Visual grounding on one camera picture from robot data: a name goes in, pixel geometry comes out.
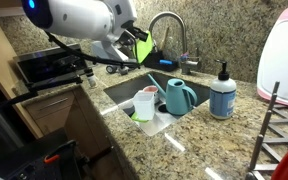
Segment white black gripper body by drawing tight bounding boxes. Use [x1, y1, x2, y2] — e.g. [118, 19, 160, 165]
[92, 0, 137, 61]

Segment translucent plastic container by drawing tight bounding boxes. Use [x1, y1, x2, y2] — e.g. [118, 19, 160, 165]
[133, 91, 155, 120]

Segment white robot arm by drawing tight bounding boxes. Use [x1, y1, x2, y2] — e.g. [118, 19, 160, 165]
[20, 0, 148, 62]

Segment stainless steel sink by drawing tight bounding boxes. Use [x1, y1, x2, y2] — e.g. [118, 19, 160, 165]
[104, 72, 209, 136]

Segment metal dish rack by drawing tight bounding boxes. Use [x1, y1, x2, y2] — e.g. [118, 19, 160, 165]
[245, 81, 288, 180]

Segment black utensil caddy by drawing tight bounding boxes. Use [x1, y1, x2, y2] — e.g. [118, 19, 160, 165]
[143, 51, 178, 72]

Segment grey measuring cups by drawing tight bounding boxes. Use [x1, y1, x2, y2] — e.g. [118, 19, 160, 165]
[106, 65, 129, 75]

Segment small white bottle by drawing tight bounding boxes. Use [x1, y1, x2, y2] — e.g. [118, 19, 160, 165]
[86, 73, 97, 87]

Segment stainless steel faucet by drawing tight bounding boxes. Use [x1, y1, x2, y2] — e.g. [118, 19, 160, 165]
[148, 11, 202, 75]

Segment teal watering can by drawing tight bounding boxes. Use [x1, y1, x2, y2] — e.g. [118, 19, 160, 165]
[148, 74, 198, 115]

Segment wooden cabinet drawers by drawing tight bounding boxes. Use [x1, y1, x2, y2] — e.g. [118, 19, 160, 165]
[23, 87, 112, 158]

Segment blue white soap dispenser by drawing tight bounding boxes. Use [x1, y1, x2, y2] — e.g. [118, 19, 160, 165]
[209, 60, 237, 120]

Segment black equipment with orange clip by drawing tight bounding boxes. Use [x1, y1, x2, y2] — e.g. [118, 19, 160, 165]
[0, 129, 90, 180]

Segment pink white cutting board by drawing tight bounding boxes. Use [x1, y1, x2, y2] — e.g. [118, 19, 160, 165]
[257, 8, 288, 106]

